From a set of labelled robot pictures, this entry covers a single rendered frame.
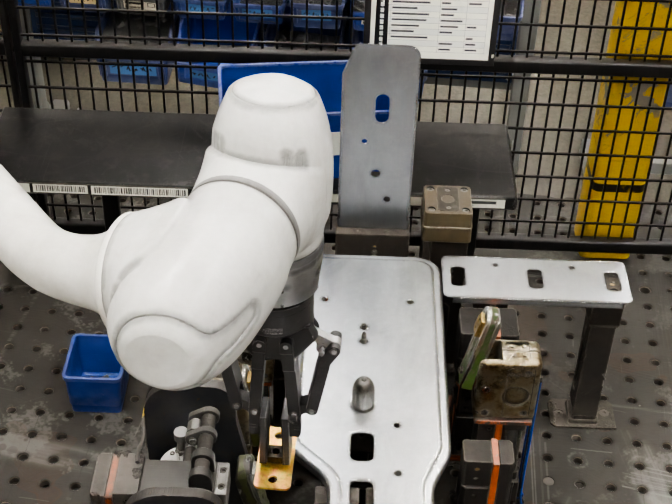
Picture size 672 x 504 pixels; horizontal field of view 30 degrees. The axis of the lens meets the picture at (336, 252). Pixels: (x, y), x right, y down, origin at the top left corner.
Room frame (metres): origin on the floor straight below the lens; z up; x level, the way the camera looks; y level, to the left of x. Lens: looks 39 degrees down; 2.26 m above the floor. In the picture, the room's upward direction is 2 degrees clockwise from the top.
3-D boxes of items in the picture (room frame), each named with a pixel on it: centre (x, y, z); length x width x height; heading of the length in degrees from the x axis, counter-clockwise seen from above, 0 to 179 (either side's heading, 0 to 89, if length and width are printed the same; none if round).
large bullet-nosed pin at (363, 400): (1.21, -0.04, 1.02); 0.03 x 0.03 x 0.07
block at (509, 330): (1.41, -0.23, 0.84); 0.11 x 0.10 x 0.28; 90
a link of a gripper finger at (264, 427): (0.88, 0.07, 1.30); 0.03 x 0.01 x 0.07; 177
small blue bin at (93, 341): (1.50, 0.39, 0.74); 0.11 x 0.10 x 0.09; 0
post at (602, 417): (1.49, -0.43, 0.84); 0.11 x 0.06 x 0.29; 90
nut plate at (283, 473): (0.88, 0.06, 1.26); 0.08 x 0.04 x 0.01; 177
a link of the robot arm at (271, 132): (0.87, 0.06, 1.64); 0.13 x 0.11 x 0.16; 163
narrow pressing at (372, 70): (1.60, -0.06, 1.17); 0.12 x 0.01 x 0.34; 90
